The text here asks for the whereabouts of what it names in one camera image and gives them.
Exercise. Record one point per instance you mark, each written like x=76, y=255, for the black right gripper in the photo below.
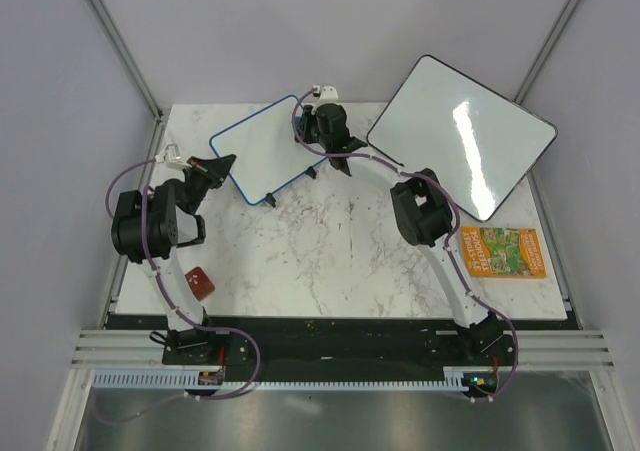
x=307, y=120

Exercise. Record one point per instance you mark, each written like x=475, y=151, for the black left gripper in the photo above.
x=216, y=170

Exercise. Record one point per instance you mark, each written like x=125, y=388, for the blue framed small whiteboard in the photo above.
x=267, y=156

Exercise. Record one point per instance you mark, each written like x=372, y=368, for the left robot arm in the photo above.
x=148, y=227

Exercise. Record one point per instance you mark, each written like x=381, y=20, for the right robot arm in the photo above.
x=425, y=215

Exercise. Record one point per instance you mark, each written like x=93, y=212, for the black small whiteboard stand foot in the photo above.
x=311, y=172

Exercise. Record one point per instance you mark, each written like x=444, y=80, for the black framed large whiteboard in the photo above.
x=479, y=144

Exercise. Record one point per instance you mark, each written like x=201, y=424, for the brown red card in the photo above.
x=199, y=283

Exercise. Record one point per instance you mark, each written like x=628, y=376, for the orange treehouse book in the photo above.
x=499, y=252

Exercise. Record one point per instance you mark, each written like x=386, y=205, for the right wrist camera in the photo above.
x=324, y=94

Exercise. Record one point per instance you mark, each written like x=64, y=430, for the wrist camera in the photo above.
x=171, y=157
x=324, y=94

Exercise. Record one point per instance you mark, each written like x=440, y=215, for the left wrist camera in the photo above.
x=171, y=157

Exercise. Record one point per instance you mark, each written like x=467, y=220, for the white slotted cable duct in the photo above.
x=452, y=381

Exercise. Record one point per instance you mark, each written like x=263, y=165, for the aluminium frame rail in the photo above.
x=532, y=350

